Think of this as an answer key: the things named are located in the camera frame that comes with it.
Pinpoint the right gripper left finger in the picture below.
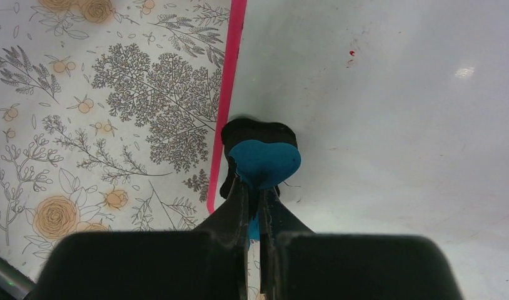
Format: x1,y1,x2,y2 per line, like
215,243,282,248
30,179,248,299

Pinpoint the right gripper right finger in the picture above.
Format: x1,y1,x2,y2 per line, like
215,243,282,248
258,189,462,299

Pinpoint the blue and black eraser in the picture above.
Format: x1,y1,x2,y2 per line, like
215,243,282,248
219,117,303,242

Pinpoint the pink-framed whiteboard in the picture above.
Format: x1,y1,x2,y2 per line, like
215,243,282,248
229,1,509,299

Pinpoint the floral table mat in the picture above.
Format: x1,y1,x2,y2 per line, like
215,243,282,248
0,0,231,280

